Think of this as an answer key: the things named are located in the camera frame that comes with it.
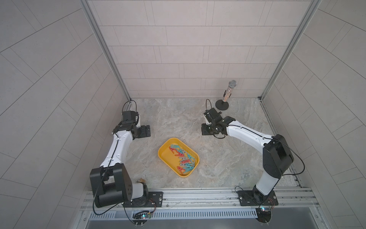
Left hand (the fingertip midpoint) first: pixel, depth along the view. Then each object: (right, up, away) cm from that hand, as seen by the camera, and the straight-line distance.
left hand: (143, 129), depth 86 cm
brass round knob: (+3, -26, -12) cm, 29 cm away
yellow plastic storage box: (+22, -17, -2) cm, 28 cm away
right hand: (+36, -1, +2) cm, 36 cm away
